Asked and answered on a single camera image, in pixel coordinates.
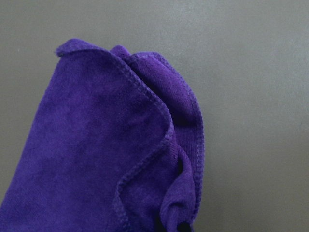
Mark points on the purple microfiber cloth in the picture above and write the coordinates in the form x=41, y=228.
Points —
x=116, y=145

